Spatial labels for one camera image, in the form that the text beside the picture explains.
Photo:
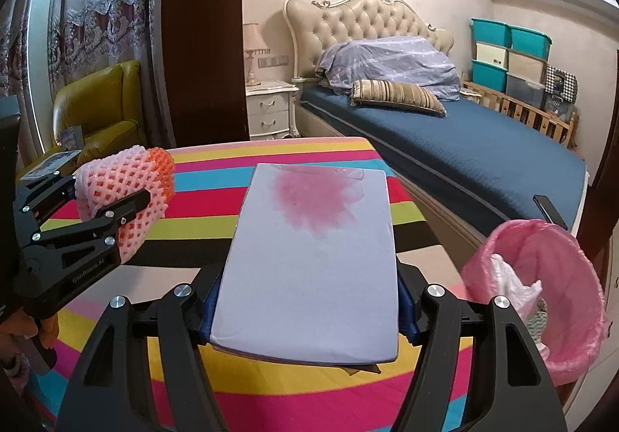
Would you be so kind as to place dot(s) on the black rectangular device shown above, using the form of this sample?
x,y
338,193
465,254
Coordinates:
x,y
549,209

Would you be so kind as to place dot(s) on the green zigzag wrapper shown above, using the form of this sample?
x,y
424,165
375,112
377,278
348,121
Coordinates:
x,y
540,320

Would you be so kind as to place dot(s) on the beige tufted headboard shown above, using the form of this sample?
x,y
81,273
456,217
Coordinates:
x,y
367,20

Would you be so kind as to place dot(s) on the clear plastic bag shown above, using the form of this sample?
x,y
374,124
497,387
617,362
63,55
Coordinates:
x,y
560,110

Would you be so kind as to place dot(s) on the beige table lamp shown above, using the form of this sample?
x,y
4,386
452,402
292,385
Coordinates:
x,y
251,37

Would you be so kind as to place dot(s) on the bin with pink liner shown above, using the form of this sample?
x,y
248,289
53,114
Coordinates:
x,y
580,349

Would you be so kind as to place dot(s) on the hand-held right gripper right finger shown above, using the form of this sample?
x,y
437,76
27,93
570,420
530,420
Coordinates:
x,y
408,313

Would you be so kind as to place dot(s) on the wall switch panel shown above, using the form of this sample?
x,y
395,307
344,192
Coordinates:
x,y
273,62

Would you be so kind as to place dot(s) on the flat picture box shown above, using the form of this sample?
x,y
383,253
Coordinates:
x,y
53,162

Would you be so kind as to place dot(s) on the blue bed mattress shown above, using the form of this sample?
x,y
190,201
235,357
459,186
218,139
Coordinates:
x,y
483,146

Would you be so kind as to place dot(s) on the gold striped pillow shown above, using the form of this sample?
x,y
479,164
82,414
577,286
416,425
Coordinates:
x,y
396,95

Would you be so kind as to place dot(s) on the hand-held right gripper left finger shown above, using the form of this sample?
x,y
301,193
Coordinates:
x,y
213,308

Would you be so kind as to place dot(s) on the teal storage box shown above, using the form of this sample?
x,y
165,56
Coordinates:
x,y
491,31
529,42
489,76

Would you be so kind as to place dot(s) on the patterned lace curtain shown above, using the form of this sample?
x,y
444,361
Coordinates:
x,y
106,1
12,49

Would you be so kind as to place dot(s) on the person's left hand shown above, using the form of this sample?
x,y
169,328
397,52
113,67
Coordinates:
x,y
48,330

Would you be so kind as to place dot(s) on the small standing picture card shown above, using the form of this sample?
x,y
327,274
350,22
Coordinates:
x,y
71,136

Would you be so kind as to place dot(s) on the brown wooden wardrobe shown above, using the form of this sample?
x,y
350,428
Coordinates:
x,y
203,25

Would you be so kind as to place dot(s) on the black white checkered bag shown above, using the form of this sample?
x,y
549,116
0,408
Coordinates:
x,y
562,83

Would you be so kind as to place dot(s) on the yellow leather armchair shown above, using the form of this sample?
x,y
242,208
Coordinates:
x,y
96,103

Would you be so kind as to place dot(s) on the white nightstand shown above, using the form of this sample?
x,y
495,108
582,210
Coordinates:
x,y
268,108

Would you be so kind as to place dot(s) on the brown wooden door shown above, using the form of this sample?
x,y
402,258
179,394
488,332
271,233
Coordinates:
x,y
603,190

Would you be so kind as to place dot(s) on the grey clear storage box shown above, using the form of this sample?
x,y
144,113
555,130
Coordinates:
x,y
526,91

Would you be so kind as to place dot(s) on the cream storage box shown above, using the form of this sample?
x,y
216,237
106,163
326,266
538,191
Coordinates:
x,y
492,54

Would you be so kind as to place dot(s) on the rainbow striped tablecloth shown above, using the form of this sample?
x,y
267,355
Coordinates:
x,y
203,199

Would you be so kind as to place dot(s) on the wooden crib rail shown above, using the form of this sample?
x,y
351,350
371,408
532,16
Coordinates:
x,y
517,110

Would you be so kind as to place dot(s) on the lilac folded quilt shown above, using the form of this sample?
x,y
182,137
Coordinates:
x,y
387,59

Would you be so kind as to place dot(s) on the beige storage box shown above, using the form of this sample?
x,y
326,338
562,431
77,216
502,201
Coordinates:
x,y
527,66

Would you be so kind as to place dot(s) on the pink foam fruit net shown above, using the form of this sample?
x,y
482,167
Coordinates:
x,y
140,170

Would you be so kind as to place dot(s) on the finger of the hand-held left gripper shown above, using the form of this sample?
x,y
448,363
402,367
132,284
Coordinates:
x,y
121,212
48,190

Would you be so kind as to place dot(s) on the person's pink pyjamas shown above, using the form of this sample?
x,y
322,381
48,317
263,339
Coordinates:
x,y
12,371

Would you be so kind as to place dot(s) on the white foam sheet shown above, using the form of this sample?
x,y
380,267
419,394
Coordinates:
x,y
309,277

